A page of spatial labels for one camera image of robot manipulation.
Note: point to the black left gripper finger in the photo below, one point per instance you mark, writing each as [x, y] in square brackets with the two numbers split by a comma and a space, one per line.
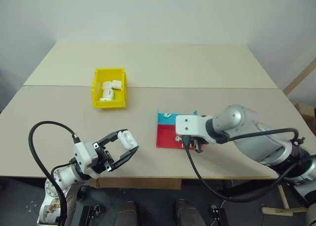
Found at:
[126, 158]
[109, 136]

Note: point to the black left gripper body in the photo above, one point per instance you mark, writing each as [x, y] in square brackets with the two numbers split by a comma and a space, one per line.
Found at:
[102, 159]

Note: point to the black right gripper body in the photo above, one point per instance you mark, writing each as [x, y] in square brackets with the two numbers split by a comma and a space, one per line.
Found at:
[193, 138]

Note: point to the white earbud charging case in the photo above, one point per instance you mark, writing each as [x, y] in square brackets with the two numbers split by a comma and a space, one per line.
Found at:
[127, 139]
[107, 85]
[116, 85]

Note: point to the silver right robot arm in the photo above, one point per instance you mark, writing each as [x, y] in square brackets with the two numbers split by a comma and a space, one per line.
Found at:
[247, 127]

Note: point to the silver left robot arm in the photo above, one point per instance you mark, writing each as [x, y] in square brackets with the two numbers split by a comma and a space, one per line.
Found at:
[59, 179]

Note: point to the yellow plastic bin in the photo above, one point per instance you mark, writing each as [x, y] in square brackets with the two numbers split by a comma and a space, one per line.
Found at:
[98, 97]

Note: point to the white parts in bin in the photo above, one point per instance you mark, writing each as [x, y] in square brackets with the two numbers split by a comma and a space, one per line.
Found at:
[107, 95]

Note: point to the white earbud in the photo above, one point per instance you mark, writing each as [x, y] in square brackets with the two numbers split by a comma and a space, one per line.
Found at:
[167, 115]
[177, 138]

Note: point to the red and teal felt tray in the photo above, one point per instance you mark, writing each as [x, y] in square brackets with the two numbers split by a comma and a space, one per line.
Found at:
[166, 135]

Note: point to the brown cardboard sheet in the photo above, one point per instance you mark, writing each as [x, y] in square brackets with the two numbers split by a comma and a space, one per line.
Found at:
[135, 184]

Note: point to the dark rounded shape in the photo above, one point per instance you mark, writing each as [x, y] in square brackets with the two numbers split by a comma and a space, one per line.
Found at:
[188, 213]
[127, 214]

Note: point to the wooden stand leg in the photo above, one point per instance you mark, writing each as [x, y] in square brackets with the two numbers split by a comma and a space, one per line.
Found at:
[284, 210]

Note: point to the brown cardboard box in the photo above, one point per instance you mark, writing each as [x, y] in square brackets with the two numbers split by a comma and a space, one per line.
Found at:
[306, 112]

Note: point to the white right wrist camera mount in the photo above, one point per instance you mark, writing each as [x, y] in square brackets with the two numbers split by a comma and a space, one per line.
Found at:
[188, 127]

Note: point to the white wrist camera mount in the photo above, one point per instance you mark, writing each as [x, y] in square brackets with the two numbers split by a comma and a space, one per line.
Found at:
[188, 127]
[82, 156]

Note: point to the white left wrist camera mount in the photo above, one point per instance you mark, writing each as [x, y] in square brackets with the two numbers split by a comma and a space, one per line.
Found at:
[82, 156]

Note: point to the black metal bracket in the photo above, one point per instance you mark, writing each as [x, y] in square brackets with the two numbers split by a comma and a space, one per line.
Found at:
[218, 216]
[92, 214]

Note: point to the light wooden post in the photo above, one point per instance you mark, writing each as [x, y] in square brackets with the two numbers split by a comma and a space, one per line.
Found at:
[300, 76]

